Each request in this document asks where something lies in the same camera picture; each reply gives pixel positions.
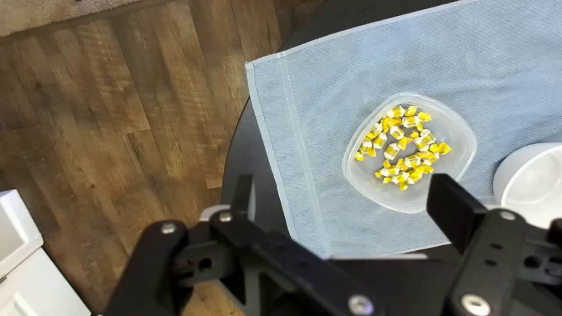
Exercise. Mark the light blue towel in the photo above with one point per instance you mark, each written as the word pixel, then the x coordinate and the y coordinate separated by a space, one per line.
pixel 317 116

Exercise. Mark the clear plastic bowl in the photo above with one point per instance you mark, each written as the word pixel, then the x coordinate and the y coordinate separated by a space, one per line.
pixel 454 132

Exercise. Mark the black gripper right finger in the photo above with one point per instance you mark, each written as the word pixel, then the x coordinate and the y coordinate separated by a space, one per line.
pixel 503 264

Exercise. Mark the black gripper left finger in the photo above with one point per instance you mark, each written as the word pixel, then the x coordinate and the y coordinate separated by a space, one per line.
pixel 176 264

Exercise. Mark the white ceramic bowl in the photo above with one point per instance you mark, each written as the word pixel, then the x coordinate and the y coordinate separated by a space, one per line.
pixel 533 181

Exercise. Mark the white low cabinet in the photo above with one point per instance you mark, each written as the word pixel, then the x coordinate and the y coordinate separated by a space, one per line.
pixel 36 281

